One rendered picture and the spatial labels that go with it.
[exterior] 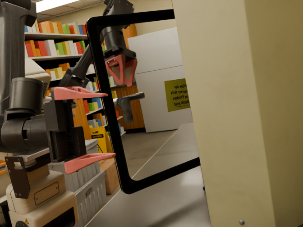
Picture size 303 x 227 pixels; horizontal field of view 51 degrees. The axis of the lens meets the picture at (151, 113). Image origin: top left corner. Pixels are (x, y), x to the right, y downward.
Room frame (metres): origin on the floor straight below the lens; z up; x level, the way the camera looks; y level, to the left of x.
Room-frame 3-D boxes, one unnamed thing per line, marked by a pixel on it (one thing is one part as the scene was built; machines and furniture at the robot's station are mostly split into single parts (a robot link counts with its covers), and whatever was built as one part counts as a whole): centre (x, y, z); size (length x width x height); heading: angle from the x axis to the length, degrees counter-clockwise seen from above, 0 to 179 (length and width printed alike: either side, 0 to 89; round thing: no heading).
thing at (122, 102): (0.69, 0.05, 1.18); 0.02 x 0.02 x 0.06; 29
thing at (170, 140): (0.75, -0.03, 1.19); 0.30 x 0.01 x 0.40; 119
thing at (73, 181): (2.83, 0.85, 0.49); 0.60 x 0.42 x 0.33; 159
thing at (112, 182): (3.41, 0.68, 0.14); 0.41 x 0.32 x 0.28; 165
